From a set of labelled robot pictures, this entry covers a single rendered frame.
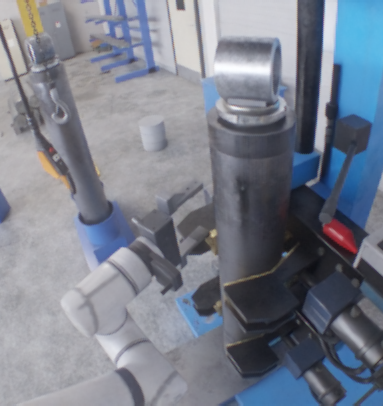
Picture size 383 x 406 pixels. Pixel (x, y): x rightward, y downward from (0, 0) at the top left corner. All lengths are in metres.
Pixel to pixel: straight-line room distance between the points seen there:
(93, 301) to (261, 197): 0.45
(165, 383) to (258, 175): 0.47
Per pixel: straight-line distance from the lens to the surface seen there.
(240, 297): 0.92
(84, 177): 2.04
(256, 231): 0.83
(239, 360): 1.34
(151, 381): 0.56
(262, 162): 0.69
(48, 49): 1.80
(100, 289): 0.54
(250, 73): 0.63
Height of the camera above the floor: 1.78
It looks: 40 degrees down
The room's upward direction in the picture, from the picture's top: 8 degrees counter-clockwise
